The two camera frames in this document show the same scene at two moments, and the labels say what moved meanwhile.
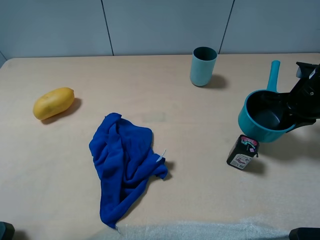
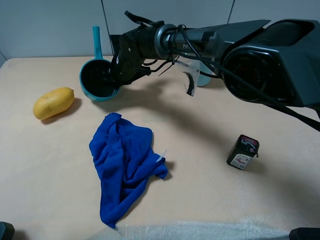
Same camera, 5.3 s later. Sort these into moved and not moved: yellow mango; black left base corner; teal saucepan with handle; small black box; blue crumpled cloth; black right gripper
Moved: black right gripper; teal saucepan with handle
Not moved: small black box; yellow mango; black left base corner; blue crumpled cloth
